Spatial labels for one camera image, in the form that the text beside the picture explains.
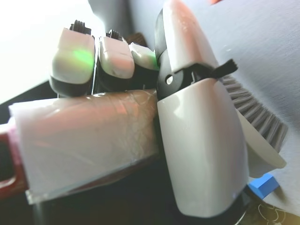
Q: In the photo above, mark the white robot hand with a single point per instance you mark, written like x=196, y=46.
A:
x=201, y=140

